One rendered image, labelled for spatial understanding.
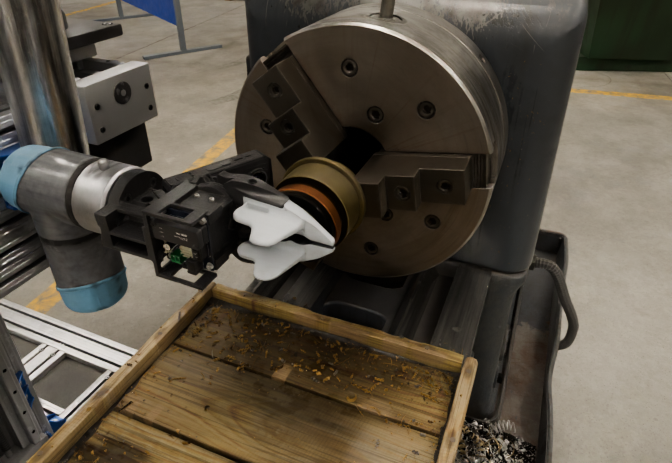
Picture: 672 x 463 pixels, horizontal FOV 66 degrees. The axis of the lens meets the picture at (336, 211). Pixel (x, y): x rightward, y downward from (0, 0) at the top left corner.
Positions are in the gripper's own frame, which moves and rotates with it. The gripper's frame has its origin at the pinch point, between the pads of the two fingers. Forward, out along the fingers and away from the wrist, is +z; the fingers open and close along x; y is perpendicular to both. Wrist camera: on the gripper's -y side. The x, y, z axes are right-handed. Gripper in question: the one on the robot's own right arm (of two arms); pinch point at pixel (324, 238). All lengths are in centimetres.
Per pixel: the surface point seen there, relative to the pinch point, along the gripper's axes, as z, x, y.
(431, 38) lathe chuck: 3.5, 13.8, -18.7
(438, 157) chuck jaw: 6.5, 3.1, -14.0
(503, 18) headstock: 8.7, 13.9, -31.4
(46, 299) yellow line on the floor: -149, -108, -61
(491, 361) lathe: 15, -40, -31
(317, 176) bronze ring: -2.5, 3.9, -3.9
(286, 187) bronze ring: -4.7, 3.3, -1.8
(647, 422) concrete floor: 61, -108, -94
